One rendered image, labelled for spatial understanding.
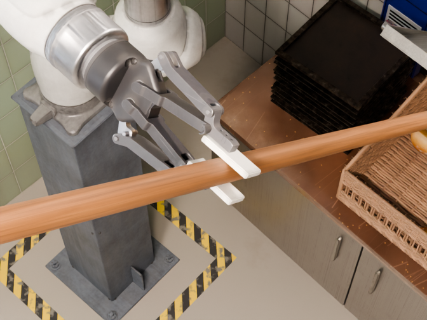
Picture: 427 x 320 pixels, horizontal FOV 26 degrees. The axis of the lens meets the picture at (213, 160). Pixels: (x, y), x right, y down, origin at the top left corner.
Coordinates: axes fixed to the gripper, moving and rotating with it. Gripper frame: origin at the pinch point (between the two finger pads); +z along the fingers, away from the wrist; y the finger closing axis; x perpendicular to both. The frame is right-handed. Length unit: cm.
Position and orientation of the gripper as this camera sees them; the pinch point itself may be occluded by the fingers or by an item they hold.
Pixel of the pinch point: (223, 168)
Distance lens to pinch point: 103.6
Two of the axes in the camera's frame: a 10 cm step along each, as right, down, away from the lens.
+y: -4.7, 7.7, 4.2
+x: -5.4, 1.3, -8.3
